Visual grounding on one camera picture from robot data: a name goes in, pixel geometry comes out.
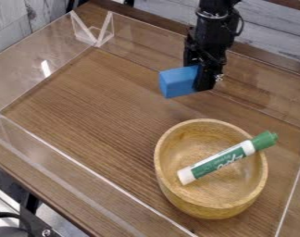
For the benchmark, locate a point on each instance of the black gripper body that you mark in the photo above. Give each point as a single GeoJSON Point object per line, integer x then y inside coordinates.
{"type": "Point", "coordinates": [212, 34]}

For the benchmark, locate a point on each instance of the blue foam block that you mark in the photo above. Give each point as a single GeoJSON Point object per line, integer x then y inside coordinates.
{"type": "Point", "coordinates": [175, 81]}

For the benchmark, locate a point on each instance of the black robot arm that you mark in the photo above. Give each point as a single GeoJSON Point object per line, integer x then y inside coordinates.
{"type": "Point", "coordinates": [216, 7]}

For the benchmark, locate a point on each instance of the clear acrylic tray wall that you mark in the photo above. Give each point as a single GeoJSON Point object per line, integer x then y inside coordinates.
{"type": "Point", "coordinates": [81, 115]}

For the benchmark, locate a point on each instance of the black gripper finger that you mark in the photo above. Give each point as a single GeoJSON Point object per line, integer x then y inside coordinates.
{"type": "Point", "coordinates": [191, 57]}
{"type": "Point", "coordinates": [207, 74]}

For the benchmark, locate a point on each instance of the black metal bracket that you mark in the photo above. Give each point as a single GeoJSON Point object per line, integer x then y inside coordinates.
{"type": "Point", "coordinates": [35, 226]}

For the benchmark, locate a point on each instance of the green and white marker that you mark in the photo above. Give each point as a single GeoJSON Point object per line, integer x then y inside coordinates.
{"type": "Point", "coordinates": [231, 154]}

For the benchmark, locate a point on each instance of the light wooden bowl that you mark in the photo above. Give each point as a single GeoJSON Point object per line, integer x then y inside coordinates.
{"type": "Point", "coordinates": [211, 174]}

